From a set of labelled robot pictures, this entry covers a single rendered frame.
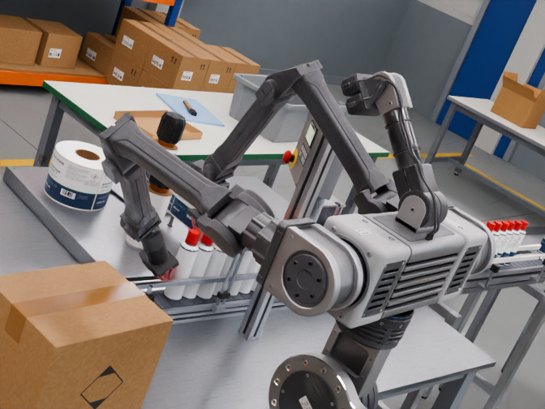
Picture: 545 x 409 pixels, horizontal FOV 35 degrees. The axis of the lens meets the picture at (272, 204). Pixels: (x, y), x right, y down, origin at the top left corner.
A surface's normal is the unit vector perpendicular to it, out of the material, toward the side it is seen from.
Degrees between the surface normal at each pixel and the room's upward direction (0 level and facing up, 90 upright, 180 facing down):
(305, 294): 90
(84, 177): 90
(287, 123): 95
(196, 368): 0
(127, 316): 0
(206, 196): 45
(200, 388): 0
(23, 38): 90
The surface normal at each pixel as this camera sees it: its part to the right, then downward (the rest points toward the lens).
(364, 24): 0.69, 0.48
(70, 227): 0.35, -0.87
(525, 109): -0.68, 0.02
